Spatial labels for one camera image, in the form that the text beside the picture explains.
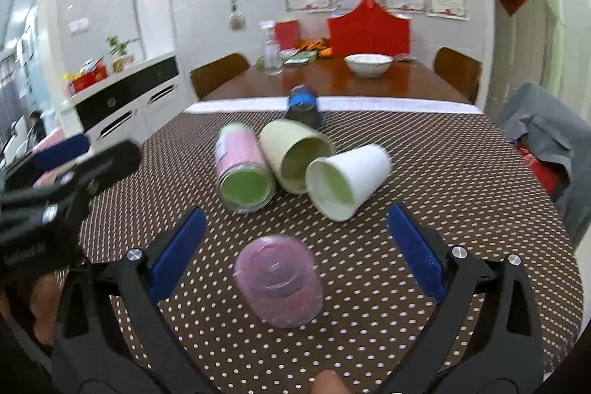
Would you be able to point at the red gift bag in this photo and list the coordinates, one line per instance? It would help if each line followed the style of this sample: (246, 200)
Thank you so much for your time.
(369, 31)

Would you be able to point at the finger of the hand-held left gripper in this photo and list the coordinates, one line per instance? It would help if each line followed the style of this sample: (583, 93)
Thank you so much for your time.
(111, 163)
(60, 151)

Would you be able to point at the brown polka dot tablecloth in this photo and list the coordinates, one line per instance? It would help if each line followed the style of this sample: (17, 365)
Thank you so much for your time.
(415, 154)

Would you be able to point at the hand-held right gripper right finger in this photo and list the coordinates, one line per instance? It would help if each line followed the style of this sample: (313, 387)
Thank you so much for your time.
(415, 255)

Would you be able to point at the person's left hand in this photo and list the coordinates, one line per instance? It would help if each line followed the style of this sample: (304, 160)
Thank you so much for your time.
(41, 306)

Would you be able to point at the white sideboard cabinet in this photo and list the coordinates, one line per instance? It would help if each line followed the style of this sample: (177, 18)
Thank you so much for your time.
(124, 98)

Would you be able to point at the brown wooden chair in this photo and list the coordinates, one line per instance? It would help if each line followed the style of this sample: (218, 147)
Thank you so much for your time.
(217, 73)
(457, 71)

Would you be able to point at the grey jacket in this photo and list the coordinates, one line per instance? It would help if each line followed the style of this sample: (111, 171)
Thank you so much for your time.
(545, 131)

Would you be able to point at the white cup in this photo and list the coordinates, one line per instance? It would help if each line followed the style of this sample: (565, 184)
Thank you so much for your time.
(346, 184)

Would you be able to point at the white bowl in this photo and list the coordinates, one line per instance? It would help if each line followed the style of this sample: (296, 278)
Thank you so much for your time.
(368, 64)

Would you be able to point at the white light switch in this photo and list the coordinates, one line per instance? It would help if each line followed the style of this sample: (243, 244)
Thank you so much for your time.
(78, 25)

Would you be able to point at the green flat box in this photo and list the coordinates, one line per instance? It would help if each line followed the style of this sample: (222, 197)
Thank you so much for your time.
(295, 60)

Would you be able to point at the pink label glass cup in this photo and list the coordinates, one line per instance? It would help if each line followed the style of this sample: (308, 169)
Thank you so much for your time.
(242, 172)

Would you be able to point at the small red box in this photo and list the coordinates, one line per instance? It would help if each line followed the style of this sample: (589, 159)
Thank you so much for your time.
(286, 35)

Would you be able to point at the green potted plant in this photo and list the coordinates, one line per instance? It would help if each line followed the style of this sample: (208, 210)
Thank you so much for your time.
(119, 48)

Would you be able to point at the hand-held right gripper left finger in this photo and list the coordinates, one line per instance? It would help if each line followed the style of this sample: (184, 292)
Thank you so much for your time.
(178, 255)

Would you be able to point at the clear spray bottle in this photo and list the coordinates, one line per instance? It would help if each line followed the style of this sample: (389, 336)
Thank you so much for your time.
(271, 52)

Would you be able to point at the clear pink plastic cup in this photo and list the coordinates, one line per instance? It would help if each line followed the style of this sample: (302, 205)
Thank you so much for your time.
(277, 283)

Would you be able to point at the blue cup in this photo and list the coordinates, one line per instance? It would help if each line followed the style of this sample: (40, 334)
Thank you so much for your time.
(302, 105)

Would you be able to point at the red box with yellow trim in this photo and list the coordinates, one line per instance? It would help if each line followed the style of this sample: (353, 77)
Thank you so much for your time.
(87, 78)

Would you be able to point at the small hanging wall brush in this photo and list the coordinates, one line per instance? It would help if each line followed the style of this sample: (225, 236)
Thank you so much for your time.
(237, 18)

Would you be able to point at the person's right hand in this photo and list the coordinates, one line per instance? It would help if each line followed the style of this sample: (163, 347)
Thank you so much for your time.
(330, 384)

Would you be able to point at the pale yellow cup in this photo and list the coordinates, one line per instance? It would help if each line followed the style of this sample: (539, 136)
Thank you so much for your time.
(295, 158)

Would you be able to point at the orange snack packets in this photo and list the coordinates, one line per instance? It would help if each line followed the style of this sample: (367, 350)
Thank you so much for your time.
(315, 45)

